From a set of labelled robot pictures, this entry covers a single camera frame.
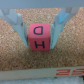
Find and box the pink block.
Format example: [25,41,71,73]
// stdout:
[26,22,52,52]

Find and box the white cabinet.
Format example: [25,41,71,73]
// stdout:
[0,0,84,9]

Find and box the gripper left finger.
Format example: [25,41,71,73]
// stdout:
[0,7,29,48]

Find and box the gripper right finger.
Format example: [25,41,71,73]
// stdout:
[50,7,81,48]

